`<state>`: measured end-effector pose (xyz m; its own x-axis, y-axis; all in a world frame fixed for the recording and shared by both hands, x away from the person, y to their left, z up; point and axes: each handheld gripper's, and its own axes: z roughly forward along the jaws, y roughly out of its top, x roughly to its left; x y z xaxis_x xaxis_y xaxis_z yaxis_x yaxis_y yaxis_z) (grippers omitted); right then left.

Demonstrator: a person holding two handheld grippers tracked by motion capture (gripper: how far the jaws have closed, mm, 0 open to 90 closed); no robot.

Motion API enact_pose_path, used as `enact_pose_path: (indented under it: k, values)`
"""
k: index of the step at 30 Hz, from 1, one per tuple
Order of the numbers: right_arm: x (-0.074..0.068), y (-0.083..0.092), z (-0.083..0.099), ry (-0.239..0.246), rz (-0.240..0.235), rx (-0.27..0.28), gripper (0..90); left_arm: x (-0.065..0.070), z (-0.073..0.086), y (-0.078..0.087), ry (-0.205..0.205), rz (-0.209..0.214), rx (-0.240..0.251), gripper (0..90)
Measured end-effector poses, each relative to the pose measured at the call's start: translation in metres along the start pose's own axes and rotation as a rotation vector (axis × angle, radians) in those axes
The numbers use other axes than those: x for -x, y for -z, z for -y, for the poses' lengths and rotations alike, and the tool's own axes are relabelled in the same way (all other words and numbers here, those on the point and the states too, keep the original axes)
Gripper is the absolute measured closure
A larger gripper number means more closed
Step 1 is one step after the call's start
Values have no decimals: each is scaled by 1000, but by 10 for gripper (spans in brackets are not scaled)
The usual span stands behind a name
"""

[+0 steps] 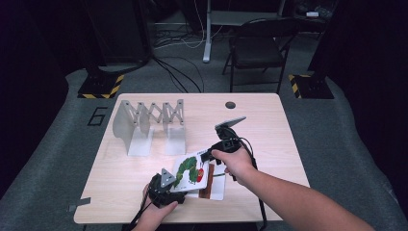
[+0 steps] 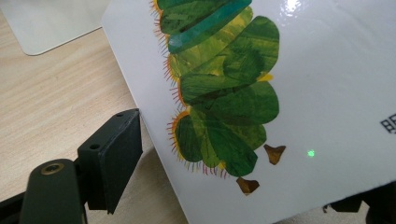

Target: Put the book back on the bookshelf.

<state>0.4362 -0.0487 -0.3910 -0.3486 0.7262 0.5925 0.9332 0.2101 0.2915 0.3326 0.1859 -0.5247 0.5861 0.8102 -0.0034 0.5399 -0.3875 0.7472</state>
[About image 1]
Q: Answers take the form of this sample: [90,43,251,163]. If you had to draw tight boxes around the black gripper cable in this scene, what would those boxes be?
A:
[235,136,268,231]
[120,198,153,231]

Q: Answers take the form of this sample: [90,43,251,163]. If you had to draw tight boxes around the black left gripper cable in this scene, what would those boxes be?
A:
[120,198,153,231]

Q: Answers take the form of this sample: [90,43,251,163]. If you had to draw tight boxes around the black floor cables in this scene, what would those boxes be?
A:
[150,28,206,94]

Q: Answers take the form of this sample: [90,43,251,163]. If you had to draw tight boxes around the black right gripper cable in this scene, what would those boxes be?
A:
[235,136,268,231]

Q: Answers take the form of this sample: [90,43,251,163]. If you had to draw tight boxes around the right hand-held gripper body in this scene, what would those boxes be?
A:
[209,115,248,162]

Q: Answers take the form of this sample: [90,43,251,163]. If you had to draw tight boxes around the grey expandable metal book rack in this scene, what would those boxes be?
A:
[112,98,188,158]

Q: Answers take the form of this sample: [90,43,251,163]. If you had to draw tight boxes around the white desk leg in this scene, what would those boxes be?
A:
[202,0,214,64]

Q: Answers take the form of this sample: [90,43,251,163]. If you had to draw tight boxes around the person's right hand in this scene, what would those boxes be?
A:
[211,147,258,187]

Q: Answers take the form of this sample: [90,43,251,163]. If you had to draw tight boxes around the grey table edge bracket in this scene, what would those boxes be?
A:
[66,196,92,213]

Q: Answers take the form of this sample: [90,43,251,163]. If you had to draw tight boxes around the black folding chair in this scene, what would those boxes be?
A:
[221,16,297,94]

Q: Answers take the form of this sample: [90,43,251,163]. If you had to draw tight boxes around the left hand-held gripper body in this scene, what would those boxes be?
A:
[146,167,187,209]

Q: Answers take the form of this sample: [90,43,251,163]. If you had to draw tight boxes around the person's left hand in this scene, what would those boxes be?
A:
[132,184,179,231]

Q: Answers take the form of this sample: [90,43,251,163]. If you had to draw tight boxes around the black stand base striped edge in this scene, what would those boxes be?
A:
[288,72,335,100]
[77,72,125,100]

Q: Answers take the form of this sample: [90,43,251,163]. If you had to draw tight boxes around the white caterpillar picture book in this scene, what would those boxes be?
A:
[168,148,228,202]

